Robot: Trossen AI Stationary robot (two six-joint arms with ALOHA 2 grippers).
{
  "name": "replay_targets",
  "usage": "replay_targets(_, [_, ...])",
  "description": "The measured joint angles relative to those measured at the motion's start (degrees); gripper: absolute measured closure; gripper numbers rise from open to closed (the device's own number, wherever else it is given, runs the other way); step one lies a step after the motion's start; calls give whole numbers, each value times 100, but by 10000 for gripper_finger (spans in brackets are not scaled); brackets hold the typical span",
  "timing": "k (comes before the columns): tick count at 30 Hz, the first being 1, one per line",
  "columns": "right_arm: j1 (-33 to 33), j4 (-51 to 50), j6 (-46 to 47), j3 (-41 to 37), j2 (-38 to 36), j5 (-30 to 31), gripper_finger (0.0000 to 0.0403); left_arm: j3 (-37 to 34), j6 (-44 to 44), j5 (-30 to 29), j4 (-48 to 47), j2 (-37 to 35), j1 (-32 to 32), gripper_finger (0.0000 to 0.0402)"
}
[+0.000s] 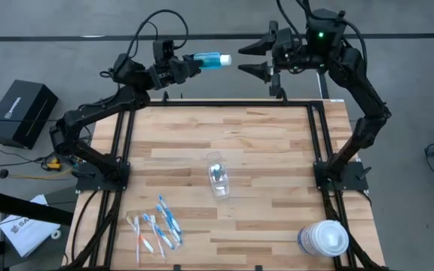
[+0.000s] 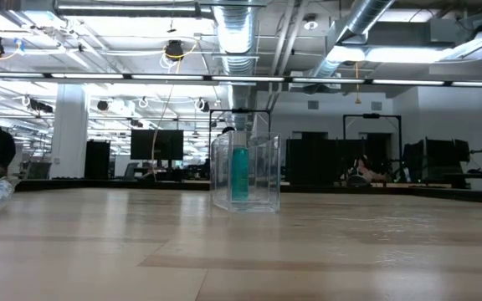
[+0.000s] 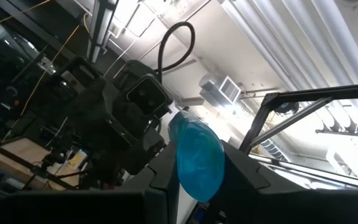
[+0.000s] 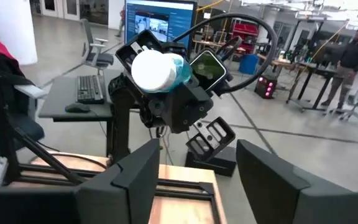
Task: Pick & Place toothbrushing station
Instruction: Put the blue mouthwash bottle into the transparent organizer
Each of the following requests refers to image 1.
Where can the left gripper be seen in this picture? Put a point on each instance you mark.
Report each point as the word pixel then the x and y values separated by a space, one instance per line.
pixel 164 75

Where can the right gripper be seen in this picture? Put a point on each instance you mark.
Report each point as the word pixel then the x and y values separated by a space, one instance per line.
pixel 288 60

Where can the clear plastic bag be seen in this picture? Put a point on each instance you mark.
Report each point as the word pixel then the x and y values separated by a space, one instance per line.
pixel 219 188

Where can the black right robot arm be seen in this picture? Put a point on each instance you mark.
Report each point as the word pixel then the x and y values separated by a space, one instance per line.
pixel 360 86

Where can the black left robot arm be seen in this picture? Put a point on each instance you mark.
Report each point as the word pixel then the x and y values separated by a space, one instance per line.
pixel 85 116

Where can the black cardboard box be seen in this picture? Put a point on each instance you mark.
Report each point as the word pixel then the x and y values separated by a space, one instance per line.
pixel 21 113

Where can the white wipes canister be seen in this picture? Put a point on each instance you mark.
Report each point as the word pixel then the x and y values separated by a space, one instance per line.
pixel 324 239

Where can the black table edge clamp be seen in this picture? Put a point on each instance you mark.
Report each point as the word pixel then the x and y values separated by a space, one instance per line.
pixel 177 267
pixel 258 267

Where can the white tape roll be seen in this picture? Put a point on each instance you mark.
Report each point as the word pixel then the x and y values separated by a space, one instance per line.
pixel 55 234

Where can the black metal bar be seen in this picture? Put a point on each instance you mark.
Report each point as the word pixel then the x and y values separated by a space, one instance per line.
pixel 28 209

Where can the black round knob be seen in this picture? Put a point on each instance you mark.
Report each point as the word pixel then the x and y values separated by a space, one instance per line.
pixel 3 173

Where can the white paper booklet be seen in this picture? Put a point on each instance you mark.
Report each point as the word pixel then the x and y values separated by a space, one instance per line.
pixel 26 233

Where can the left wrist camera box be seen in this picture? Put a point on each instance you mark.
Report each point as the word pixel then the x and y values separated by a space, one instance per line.
pixel 163 49

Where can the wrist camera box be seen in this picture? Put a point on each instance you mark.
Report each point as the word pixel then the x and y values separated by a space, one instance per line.
pixel 285 37
pixel 163 49

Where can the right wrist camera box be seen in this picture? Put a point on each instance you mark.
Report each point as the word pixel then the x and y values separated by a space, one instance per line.
pixel 285 37

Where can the black aluminium table frame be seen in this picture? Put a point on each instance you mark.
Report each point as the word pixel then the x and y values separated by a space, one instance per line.
pixel 220 103

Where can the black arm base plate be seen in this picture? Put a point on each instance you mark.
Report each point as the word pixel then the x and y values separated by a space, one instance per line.
pixel 352 180
pixel 100 182

